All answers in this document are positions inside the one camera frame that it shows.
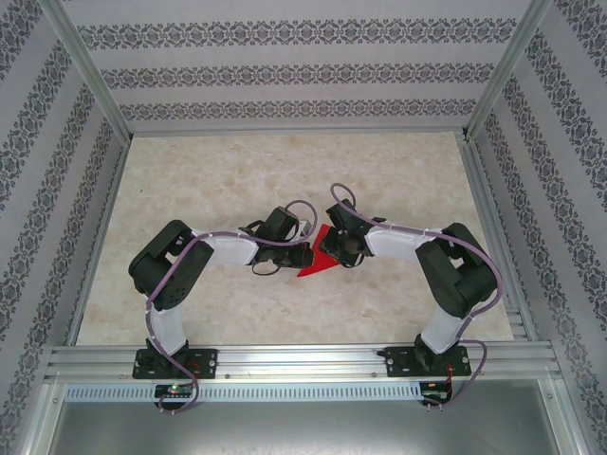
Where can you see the red paper sheet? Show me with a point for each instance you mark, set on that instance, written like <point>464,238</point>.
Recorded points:
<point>320,265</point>

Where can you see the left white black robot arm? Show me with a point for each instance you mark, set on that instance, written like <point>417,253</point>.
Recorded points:
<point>171,270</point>

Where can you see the aluminium frame post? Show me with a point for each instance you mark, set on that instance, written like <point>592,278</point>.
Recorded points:
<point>90,71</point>
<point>509,71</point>

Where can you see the aluminium table side rail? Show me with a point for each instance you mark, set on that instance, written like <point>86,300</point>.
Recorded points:
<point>102,237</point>
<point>493,213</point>

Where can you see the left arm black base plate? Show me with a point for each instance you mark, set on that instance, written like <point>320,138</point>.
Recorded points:
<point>207,362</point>

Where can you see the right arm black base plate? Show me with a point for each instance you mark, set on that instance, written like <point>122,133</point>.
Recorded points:
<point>396,362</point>

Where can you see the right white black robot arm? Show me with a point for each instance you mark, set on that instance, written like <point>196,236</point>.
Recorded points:
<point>455,275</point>

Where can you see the aluminium mounting rail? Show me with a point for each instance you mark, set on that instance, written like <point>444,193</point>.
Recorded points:
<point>303,360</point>

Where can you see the grey sheet metal panel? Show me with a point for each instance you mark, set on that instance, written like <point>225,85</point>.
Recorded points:
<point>303,431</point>

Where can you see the aluminium frame cross beam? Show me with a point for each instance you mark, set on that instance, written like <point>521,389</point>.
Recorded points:
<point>299,130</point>

